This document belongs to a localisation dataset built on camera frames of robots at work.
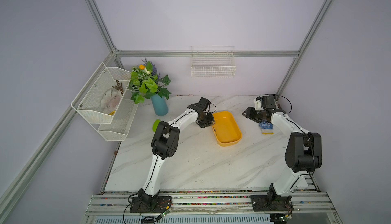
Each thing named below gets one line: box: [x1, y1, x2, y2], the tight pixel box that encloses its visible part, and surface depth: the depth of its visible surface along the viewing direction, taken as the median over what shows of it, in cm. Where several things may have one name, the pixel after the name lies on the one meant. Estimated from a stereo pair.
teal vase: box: [150, 93, 169, 117], surface depth 109 cm
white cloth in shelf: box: [100, 87, 122, 115], surface depth 79 cm
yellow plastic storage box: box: [211, 110, 243, 147], surface depth 103 cm
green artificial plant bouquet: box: [127, 57, 172, 105], surface depth 85 cm
